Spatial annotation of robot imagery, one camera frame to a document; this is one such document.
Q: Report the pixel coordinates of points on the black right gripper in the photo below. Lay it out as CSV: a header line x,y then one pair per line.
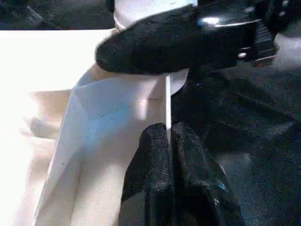
x,y
258,35

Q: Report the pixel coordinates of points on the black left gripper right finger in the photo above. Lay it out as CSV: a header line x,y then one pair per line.
x,y
200,183

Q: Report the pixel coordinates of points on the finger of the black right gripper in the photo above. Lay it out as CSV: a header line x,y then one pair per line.
x,y
164,47

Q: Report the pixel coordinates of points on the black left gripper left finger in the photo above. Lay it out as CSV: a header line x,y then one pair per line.
x,y
150,176

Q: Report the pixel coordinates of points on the white plastic table leg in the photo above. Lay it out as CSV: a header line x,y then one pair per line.
x,y
141,9

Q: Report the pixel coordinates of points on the white plastic table top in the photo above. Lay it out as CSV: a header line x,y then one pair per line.
x,y
47,58

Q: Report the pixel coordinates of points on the black mat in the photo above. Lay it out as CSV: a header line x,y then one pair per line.
x,y
247,117

